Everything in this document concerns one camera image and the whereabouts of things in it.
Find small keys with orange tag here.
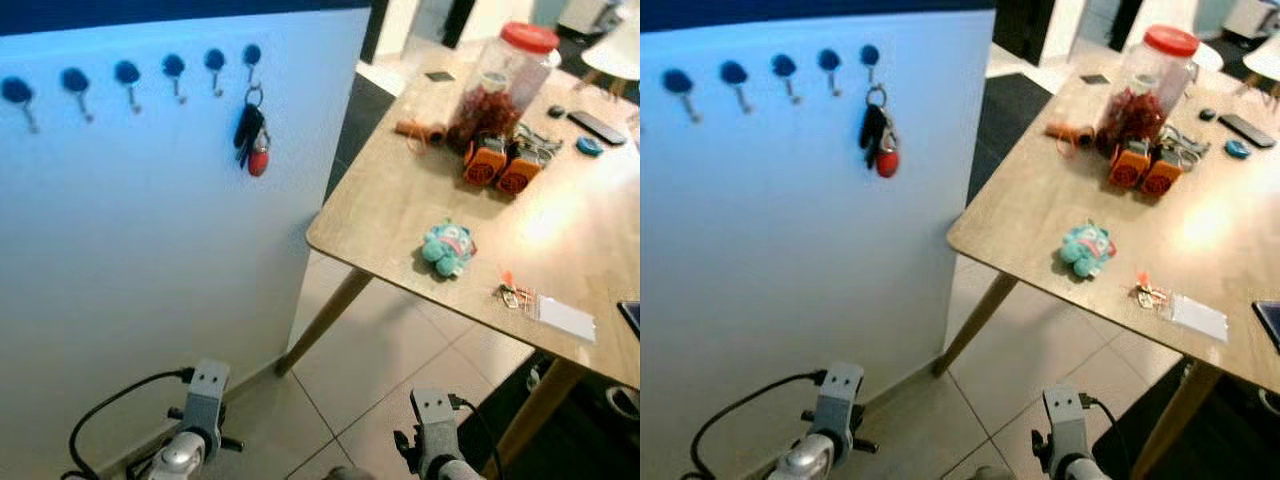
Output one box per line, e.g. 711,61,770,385
497,268,541,311
1133,268,1173,313

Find orange handled tool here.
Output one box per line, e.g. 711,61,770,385
1045,122,1099,153
395,120,451,151

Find black cabinet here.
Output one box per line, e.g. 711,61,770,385
995,0,1059,69
360,0,393,66

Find silver metal parts pile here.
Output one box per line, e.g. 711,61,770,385
1160,125,1213,169
510,125,563,169

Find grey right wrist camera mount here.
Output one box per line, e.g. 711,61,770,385
412,388,461,471
1043,388,1091,471

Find turquoise plush toy keychain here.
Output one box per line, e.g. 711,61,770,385
420,220,478,278
1060,222,1116,279

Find wooden table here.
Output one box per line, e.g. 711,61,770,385
275,45,641,480
932,50,1280,480

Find orange cylinder device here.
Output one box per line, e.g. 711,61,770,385
462,140,508,188
1108,140,1151,189
497,155,543,196
1142,155,1186,197

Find black remote control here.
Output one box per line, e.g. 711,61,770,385
1218,113,1277,149
567,110,629,147

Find dark rug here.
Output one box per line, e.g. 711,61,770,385
455,350,641,480
975,72,1051,166
1090,360,1280,480
322,72,399,201

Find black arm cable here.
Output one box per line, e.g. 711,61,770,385
685,370,826,480
1085,395,1126,480
452,395,503,480
62,368,196,480

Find white partition panel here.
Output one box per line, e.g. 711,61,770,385
640,10,998,480
0,8,373,480

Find clear jar with red lid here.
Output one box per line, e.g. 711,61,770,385
1095,25,1201,156
445,22,561,156

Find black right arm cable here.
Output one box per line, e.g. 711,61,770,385
452,395,503,480
1085,395,1126,480

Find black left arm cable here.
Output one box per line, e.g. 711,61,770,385
685,370,826,480
62,368,196,480

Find white card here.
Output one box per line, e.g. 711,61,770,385
537,295,598,344
1170,295,1231,344

